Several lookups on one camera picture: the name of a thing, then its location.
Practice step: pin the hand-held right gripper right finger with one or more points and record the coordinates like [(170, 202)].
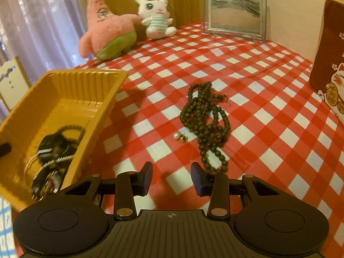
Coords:
[(195, 180)]

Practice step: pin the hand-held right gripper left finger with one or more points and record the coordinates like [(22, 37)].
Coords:
[(147, 178)]

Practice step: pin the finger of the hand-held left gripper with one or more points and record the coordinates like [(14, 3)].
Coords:
[(4, 149)]

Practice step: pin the pearl gold earring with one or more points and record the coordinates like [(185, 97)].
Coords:
[(179, 137)]

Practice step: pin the black wrist watch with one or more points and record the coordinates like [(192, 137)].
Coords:
[(52, 142)]

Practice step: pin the yellow plastic tray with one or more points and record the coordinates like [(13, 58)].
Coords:
[(80, 91)]

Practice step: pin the blue checkered cloth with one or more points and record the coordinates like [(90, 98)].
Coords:
[(5, 220)]

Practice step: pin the white wooden chair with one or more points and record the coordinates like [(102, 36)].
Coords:
[(13, 78)]

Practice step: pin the red checkered tablecloth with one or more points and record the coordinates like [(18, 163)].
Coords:
[(255, 86)]

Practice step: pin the sheer lilac curtain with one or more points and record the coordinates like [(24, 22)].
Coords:
[(40, 18)]

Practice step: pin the pink starfish plush toy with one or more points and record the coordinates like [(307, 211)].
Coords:
[(107, 29)]

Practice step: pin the white rabbit plush toy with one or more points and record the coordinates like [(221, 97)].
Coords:
[(156, 13)]

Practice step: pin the brown lucky cat pouch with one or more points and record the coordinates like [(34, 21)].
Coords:
[(330, 45)]

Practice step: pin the glass picture frame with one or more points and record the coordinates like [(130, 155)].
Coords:
[(233, 10)]

